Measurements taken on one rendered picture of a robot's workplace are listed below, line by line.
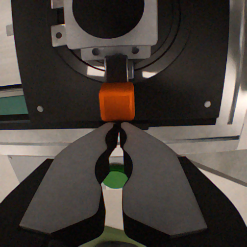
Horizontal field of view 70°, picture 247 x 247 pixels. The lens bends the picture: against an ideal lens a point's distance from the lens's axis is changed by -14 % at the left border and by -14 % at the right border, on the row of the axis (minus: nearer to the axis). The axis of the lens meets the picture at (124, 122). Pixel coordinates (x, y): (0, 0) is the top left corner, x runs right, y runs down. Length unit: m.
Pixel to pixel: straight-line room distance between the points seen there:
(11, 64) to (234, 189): 0.57
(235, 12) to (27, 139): 0.32
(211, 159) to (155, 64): 1.52
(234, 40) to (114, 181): 0.25
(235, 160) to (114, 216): 1.41
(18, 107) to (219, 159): 1.58
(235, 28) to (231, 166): 1.64
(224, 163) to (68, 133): 1.59
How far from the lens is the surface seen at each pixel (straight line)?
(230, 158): 1.76
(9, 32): 0.25
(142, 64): 0.20
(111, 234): 0.61
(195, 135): 0.28
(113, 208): 0.53
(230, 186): 0.56
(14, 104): 0.30
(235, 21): 0.25
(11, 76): 0.32
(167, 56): 0.20
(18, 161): 0.34
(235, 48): 0.26
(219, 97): 0.25
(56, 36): 0.19
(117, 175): 0.29
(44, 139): 0.29
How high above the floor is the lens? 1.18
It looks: 61 degrees down
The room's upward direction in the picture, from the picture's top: 179 degrees counter-clockwise
